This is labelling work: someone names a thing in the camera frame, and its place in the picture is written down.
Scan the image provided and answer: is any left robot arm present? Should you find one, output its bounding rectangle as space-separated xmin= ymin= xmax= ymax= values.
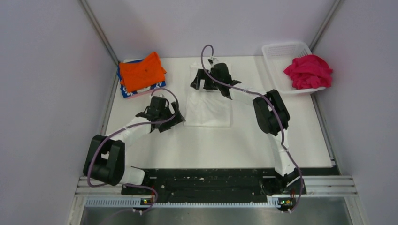
xmin=83 ymin=96 xmax=184 ymax=194

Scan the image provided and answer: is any pink folded t-shirt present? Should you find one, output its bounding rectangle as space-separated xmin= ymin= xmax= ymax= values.
xmin=131 ymin=87 xmax=161 ymax=98

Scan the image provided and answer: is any orange folded t-shirt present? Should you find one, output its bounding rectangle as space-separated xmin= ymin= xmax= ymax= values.
xmin=119 ymin=52 xmax=167 ymax=92

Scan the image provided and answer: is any white plastic basket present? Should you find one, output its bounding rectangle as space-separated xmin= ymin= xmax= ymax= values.
xmin=261 ymin=41 xmax=325 ymax=95

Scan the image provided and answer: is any purple cable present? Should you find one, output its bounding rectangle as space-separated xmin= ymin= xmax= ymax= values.
xmin=200 ymin=45 xmax=304 ymax=214
xmin=86 ymin=87 xmax=180 ymax=215

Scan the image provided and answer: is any white printed t-shirt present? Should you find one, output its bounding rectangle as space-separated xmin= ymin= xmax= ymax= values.
xmin=184 ymin=62 xmax=232 ymax=128

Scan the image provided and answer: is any blue folded t-shirt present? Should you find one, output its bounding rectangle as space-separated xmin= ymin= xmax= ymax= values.
xmin=116 ymin=60 xmax=167 ymax=99

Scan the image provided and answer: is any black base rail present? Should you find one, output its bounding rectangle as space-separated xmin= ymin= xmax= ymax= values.
xmin=92 ymin=167 xmax=340 ymax=206

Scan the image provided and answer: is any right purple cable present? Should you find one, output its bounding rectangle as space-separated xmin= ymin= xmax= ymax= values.
xmin=200 ymin=45 xmax=304 ymax=214

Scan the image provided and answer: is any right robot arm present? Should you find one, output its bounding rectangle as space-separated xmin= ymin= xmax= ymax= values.
xmin=191 ymin=57 xmax=305 ymax=195

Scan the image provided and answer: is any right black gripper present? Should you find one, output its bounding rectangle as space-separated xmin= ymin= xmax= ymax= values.
xmin=191 ymin=69 xmax=222 ymax=91

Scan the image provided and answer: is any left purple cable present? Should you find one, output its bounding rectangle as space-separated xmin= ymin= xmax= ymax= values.
xmin=86 ymin=87 xmax=180 ymax=215

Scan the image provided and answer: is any pink crumpled t-shirt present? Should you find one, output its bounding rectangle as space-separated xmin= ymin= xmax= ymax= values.
xmin=283 ymin=54 xmax=333 ymax=90

